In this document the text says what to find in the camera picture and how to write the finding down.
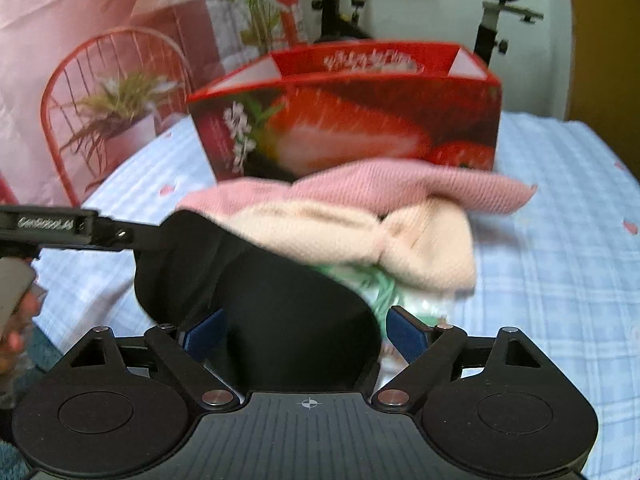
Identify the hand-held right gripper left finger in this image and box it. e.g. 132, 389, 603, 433
70, 309, 238, 408

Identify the brown wooden wardrobe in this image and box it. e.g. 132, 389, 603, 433
567, 0, 640, 183

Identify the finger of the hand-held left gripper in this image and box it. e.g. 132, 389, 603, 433
97, 214, 176, 256

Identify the blue checked bedsheet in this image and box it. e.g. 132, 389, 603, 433
27, 110, 640, 480

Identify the black cloth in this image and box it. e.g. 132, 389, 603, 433
132, 210, 383, 396

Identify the pink printed wall backdrop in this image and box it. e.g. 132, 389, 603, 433
0, 0, 301, 207

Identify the person's left hand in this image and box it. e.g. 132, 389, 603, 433
0, 290, 45, 378

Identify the pink knitted cloth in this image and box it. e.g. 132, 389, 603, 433
177, 157, 538, 218

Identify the cream knitted cloth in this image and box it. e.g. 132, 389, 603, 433
227, 197, 478, 292

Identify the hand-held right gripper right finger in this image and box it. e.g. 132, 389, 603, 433
371, 305, 548, 408

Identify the red strawberry print box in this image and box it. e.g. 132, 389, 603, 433
186, 42, 502, 183

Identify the green cloth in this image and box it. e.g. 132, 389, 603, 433
310, 262, 456, 376

